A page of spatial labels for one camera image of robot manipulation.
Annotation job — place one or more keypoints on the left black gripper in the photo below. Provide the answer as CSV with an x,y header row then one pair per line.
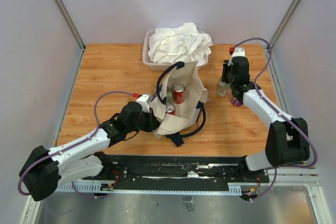
x,y
153,123

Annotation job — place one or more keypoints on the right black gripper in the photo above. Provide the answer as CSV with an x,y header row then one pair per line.
x,y
226,67

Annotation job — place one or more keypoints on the clear glass bottle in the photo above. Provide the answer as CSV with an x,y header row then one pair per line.
x,y
222,88
169,95

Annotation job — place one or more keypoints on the red soda can front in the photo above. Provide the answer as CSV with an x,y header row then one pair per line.
x,y
170,108

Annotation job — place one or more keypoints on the red soda can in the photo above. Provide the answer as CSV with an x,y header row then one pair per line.
x,y
178,91
170,108

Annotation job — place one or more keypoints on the purple soda can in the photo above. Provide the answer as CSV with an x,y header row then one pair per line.
x,y
237,101

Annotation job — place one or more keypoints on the beige canvas tote bag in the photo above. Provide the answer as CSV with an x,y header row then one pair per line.
x,y
190,116

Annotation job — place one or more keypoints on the red soda can back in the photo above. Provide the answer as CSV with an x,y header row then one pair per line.
x,y
178,91

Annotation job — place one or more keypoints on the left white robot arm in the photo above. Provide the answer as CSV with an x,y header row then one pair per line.
x,y
47,169

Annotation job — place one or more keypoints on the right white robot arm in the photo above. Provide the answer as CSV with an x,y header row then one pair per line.
x,y
287,139

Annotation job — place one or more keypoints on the white crumpled cloth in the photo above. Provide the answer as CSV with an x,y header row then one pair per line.
x,y
181,43

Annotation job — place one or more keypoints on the clear plastic bin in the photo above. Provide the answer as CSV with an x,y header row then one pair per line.
x,y
147,53

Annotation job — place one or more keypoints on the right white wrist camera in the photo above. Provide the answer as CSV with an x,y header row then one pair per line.
x,y
237,52

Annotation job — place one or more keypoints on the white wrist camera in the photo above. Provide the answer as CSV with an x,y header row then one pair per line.
x,y
237,52
144,100

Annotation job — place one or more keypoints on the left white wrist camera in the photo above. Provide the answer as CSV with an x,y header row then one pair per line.
x,y
144,100

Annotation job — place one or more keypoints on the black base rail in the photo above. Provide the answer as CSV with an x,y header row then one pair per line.
x,y
168,173

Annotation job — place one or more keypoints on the right aluminium frame post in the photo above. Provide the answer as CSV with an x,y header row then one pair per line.
x,y
285,21

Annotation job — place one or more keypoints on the aluminium frame post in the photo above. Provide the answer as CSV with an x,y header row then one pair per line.
x,y
64,13
285,21

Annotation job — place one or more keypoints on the left aluminium frame post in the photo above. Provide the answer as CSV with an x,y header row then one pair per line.
x,y
64,13

